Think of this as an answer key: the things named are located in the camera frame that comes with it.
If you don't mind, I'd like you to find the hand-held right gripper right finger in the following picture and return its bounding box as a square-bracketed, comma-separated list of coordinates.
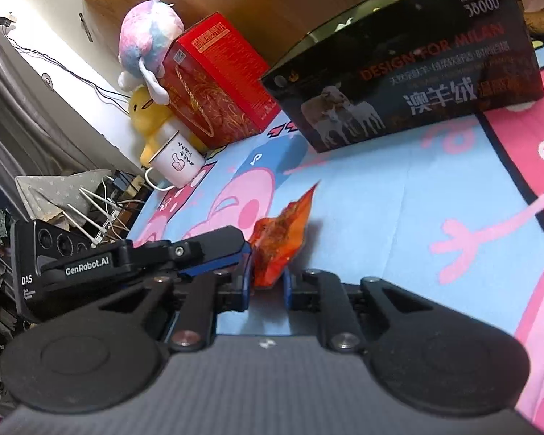
[282, 267, 440, 354]

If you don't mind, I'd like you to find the yellow plush toy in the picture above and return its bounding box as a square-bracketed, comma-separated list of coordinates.
[128, 85, 209, 168]

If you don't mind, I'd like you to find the grey patterned cloth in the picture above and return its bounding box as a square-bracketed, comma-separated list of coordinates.
[16, 170, 112, 232]

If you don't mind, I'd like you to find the black cable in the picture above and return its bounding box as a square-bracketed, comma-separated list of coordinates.
[9, 32, 134, 100]

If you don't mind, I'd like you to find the red gift box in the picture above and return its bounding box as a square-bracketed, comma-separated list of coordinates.
[162, 12, 282, 149]

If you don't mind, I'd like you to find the grey curtain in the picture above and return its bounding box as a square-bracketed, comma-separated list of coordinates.
[0, 7, 148, 218]

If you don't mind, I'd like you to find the black box with sheep print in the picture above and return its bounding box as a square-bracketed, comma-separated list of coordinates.
[259, 0, 544, 154]

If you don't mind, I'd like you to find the wooden headboard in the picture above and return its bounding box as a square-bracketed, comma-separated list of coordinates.
[82, 0, 436, 70]

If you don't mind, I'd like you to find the white enamel mug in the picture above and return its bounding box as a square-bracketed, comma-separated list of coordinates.
[144, 129, 207, 192]

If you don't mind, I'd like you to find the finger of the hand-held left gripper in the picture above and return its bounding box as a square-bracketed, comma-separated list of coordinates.
[170, 225, 251, 266]
[178, 254, 252, 282]

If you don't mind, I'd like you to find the pink and blue plush toy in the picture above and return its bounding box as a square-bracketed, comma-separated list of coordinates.
[117, 0, 185, 105]

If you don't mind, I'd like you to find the orange-red snack packet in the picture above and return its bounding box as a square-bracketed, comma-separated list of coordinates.
[248, 180, 322, 289]

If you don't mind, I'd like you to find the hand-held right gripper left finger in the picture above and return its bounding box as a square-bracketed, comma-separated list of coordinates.
[95, 263, 255, 351]

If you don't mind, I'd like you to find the printed blanket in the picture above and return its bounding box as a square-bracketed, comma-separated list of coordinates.
[127, 45, 544, 435]

